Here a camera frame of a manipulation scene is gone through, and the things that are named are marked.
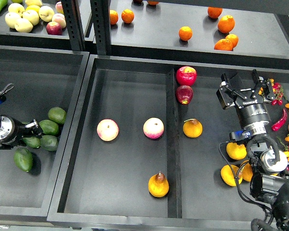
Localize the yellow pear lower middle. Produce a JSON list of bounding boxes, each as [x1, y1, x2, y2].
[[241, 160, 253, 182]]

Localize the black tray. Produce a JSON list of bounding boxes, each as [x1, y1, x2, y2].
[[0, 46, 89, 224], [47, 55, 264, 231]]

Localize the black shelf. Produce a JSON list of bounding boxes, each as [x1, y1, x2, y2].
[[110, 0, 289, 70], [0, 0, 96, 53]]

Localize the black upper left shelf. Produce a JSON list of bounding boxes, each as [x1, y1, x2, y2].
[[0, 0, 96, 53]]

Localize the red chili pepper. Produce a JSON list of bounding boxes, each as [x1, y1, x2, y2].
[[271, 108, 288, 131]]

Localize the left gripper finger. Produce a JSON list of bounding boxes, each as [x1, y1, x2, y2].
[[23, 119, 43, 138]]

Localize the black left tray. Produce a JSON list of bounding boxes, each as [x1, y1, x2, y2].
[[0, 46, 89, 224]]

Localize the bright red apple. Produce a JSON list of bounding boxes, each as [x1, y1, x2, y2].
[[176, 66, 197, 86]]

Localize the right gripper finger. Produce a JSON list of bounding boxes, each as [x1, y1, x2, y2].
[[220, 73, 242, 96], [250, 69, 275, 101]]

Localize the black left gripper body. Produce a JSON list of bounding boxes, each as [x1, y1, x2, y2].
[[0, 115, 26, 150]]

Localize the yellow pear with brown top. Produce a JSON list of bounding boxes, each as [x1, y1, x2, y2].
[[148, 172, 170, 198]]

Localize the orange on shelf front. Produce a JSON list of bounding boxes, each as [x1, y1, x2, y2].
[[214, 38, 233, 51]]

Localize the orange on shelf centre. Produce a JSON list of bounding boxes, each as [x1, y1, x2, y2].
[[179, 26, 193, 41]]

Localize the pink yellow apple left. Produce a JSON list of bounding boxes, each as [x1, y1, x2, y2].
[[96, 119, 119, 141]]

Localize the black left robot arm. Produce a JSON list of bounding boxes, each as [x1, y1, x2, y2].
[[0, 83, 43, 150]]

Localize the pale yellow apple centre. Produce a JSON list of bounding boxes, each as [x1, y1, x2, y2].
[[22, 10, 40, 26]]

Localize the black upper right shelf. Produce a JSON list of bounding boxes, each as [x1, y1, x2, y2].
[[110, 0, 289, 70]]

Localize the yellow pear near divider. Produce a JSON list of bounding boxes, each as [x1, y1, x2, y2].
[[183, 118, 203, 138]]

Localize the pink yellow apple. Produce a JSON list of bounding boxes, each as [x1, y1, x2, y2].
[[143, 117, 164, 139], [96, 119, 119, 141]]

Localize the black shelf post left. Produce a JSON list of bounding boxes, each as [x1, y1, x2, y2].
[[61, 0, 85, 51]]

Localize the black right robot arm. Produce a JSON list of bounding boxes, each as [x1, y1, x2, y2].
[[216, 70, 289, 231]]

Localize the orange on shelf top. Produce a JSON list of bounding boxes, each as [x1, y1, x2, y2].
[[207, 7, 223, 19]]

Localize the yellow pear upper right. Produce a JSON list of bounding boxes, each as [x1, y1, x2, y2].
[[226, 142, 247, 160]]

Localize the pale yellow apple left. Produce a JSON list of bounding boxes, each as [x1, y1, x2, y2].
[[5, 12, 21, 29]]

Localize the green avocado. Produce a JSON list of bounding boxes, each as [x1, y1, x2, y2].
[[13, 148, 33, 172], [40, 135, 59, 152], [39, 119, 59, 136], [22, 137, 41, 149], [48, 107, 67, 125]]

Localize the pink peach on shelf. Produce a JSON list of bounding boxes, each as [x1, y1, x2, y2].
[[52, 13, 66, 29]]

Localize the red cherry tomato bunch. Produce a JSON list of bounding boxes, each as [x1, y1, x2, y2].
[[271, 83, 283, 105]]

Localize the orange on shelf large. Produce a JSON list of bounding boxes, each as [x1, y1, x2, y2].
[[217, 15, 235, 34]]

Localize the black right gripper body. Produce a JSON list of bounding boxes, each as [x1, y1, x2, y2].
[[216, 83, 271, 128]]

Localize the pink yellow apple middle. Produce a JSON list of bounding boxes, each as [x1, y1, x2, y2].
[[143, 117, 164, 139]]

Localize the black centre tray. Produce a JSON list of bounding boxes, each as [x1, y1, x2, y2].
[[47, 55, 264, 231]]

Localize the red apple on shelf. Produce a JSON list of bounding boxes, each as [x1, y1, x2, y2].
[[46, 21, 63, 36]]

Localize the yellow pear lower left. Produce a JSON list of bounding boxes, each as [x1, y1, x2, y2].
[[220, 165, 239, 187]]

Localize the dark red apple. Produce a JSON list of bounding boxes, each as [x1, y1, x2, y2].
[[175, 85, 193, 105]]

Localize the orange on shelf right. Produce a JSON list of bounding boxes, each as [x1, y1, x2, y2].
[[225, 34, 239, 48]]

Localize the pale yellow apple front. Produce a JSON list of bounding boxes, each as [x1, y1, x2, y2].
[[14, 18, 33, 33]]

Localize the green avocado top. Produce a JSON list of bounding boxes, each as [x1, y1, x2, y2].
[[48, 107, 67, 125]]

